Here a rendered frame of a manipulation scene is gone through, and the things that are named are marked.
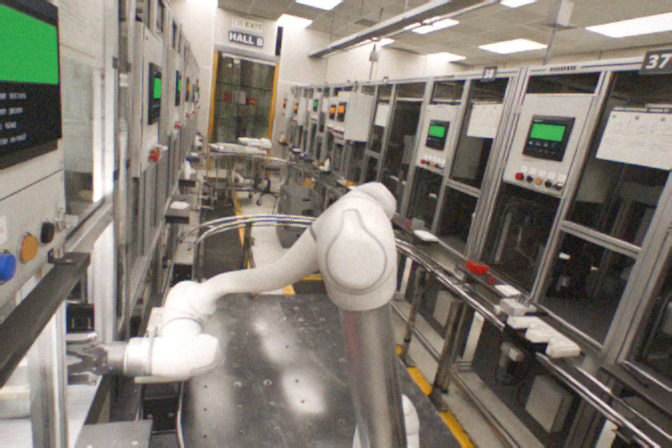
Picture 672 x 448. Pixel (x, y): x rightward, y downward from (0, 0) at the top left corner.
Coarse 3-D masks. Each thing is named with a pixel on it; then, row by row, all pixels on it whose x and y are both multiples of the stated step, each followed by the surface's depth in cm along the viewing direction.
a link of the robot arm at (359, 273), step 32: (320, 224) 73; (352, 224) 63; (384, 224) 66; (320, 256) 64; (352, 256) 61; (384, 256) 62; (352, 288) 63; (384, 288) 67; (352, 320) 71; (384, 320) 72; (352, 352) 74; (384, 352) 73; (352, 384) 77; (384, 384) 74; (384, 416) 76
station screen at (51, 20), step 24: (0, 0) 36; (24, 0) 40; (48, 24) 46; (0, 96) 37; (24, 96) 41; (48, 96) 48; (0, 120) 37; (24, 120) 42; (48, 120) 48; (0, 144) 37; (24, 144) 42
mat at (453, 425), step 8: (400, 344) 307; (400, 352) 296; (408, 368) 278; (416, 368) 281; (416, 376) 271; (424, 384) 264; (424, 392) 256; (448, 416) 238; (448, 424) 231; (456, 424) 233; (456, 432) 226; (464, 432) 228; (464, 440) 221
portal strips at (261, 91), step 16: (224, 64) 826; (240, 64) 836; (256, 64) 845; (272, 64) 853; (224, 80) 835; (256, 80) 854; (272, 80) 863; (224, 96) 844; (256, 96) 864; (224, 112) 854; (256, 112) 874; (224, 128) 864; (256, 128) 885; (224, 160) 885
